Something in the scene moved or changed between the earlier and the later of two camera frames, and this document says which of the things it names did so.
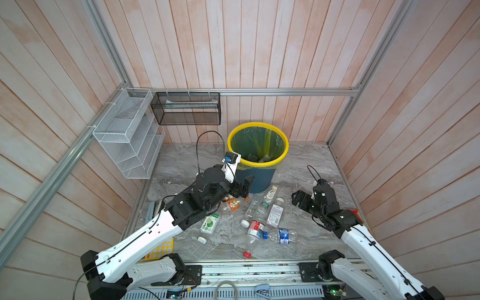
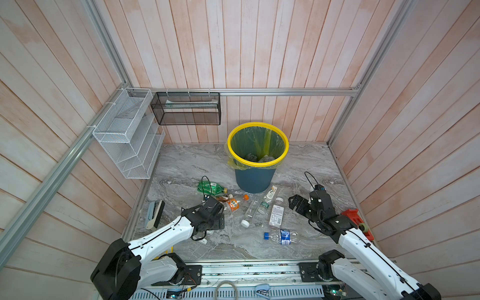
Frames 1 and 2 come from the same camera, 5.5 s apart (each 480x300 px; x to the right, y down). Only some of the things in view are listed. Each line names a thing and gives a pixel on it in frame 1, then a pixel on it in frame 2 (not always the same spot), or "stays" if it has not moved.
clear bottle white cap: x=230 y=231 → x=251 y=211
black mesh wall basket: x=187 y=108 stays
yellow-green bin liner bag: x=258 y=144 stays
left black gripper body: x=234 y=189 → x=215 y=223
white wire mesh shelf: x=131 y=134 stays
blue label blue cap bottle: x=282 y=236 stays
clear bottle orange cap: x=265 y=158 stays
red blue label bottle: x=255 y=230 → x=250 y=157
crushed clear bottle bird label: x=267 y=198 stays
